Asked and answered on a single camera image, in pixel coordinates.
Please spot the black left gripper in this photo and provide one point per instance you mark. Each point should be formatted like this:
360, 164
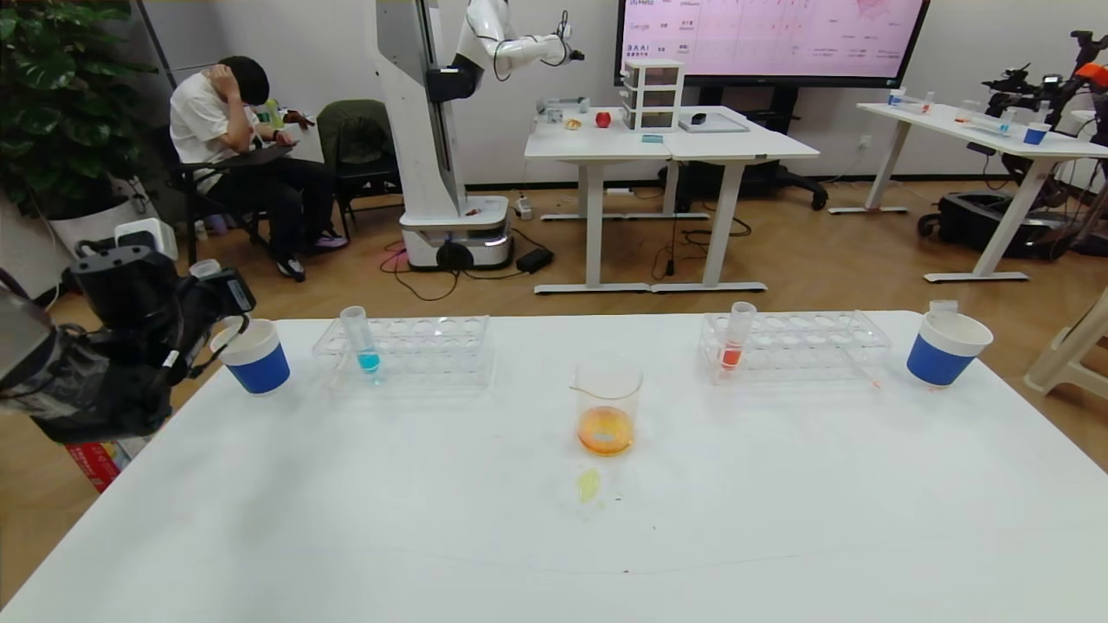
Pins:
192, 333

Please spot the black background robot arm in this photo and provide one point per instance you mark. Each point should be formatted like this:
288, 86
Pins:
1017, 84

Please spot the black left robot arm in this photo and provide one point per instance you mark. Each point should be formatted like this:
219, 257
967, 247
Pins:
95, 381

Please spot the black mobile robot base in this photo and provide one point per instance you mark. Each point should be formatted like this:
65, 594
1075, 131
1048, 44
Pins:
969, 221

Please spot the blue pigment test tube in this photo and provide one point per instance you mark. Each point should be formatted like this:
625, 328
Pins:
367, 355

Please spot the clear acrylic test tube rack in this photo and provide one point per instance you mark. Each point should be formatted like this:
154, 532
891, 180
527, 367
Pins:
424, 350
805, 346

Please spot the clear glass beaker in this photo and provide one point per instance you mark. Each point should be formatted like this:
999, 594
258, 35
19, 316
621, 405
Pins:
608, 407

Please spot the blue white paper cup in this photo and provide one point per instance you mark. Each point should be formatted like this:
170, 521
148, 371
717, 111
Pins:
258, 368
943, 355

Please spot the black office chair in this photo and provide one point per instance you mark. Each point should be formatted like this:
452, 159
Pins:
192, 208

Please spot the dark laptop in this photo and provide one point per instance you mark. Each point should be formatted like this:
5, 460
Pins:
260, 156

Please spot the white plant pot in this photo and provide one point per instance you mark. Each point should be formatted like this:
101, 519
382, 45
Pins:
82, 229

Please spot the seated person white shirt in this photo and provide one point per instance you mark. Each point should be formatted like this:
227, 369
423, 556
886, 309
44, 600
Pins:
208, 117

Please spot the red paper shopping bag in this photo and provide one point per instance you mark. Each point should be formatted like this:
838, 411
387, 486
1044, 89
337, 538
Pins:
99, 463

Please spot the chair with green jacket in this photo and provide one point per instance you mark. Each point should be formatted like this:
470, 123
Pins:
359, 138

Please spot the large green potted plant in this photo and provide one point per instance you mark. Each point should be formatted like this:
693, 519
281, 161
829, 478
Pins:
52, 86

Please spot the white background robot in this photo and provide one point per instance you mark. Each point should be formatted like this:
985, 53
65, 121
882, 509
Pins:
424, 130

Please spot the white power strip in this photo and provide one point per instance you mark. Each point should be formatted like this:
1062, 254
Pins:
524, 208

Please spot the black power adapter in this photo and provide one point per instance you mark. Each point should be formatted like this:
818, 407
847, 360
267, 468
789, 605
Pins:
535, 260

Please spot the grey device on desk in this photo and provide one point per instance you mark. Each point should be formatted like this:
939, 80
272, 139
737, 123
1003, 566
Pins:
563, 105

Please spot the white desk with apple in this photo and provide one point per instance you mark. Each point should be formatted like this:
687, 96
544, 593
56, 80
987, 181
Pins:
597, 143

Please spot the yellow liquid spill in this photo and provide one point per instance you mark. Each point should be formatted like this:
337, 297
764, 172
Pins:
589, 484

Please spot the white clear drawer unit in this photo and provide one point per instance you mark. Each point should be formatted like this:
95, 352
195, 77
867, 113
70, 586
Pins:
653, 95

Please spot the grey flat tray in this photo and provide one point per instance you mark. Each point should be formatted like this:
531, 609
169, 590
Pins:
725, 125

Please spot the white desk with tray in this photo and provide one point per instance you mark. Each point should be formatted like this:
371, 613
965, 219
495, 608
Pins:
744, 145

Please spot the black display stand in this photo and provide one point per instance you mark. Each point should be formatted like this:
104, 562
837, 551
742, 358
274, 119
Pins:
783, 177

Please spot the long white desk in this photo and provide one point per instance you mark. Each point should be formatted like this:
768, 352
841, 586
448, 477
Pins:
935, 117

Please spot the small blue cup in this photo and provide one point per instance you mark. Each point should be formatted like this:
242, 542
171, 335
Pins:
1037, 134

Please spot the beige plastic stool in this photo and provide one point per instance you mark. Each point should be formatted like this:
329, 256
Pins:
1069, 355

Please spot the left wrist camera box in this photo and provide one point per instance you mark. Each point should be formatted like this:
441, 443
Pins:
147, 238

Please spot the large wall display screen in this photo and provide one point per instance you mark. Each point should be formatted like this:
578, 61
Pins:
779, 43

